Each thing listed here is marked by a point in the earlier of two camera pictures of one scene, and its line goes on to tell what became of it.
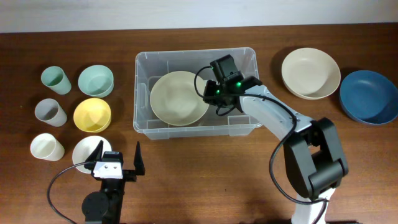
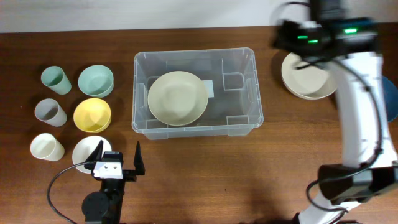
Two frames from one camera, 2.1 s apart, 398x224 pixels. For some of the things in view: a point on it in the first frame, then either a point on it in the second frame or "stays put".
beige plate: (175, 101) stays put
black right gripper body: (212, 92) to (304, 42)
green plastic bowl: (96, 81) stays put
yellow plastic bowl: (92, 115) stays put
